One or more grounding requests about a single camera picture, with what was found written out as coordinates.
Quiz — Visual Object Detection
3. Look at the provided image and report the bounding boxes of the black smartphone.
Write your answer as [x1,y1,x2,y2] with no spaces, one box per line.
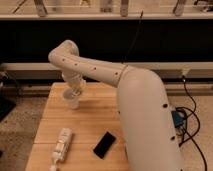
[93,132,116,159]

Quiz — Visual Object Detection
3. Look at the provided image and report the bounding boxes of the blue connector box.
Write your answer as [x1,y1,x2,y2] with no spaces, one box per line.
[172,111,184,128]

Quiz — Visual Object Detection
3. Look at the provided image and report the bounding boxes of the black floor cables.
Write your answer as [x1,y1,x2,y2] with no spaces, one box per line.
[173,76,209,171]

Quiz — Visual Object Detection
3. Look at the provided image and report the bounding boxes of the black hanging cable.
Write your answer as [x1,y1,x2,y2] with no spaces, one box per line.
[121,9,145,64]

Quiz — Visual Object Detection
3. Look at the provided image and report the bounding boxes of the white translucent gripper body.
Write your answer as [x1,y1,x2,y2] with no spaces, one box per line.
[62,73,86,98]

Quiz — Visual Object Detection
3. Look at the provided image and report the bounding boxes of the white ceramic cup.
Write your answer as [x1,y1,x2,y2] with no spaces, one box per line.
[63,88,79,109]

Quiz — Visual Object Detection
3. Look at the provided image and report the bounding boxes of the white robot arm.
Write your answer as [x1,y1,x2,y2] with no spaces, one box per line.
[48,40,183,171]

